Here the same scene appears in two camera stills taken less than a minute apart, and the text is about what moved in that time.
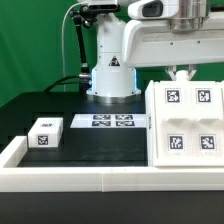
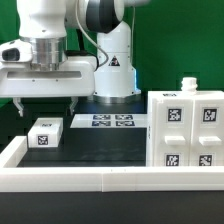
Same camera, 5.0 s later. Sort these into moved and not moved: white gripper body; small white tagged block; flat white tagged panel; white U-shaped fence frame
Moved: white gripper body
Not moved: small white tagged block; white U-shaped fence frame; flat white tagged panel
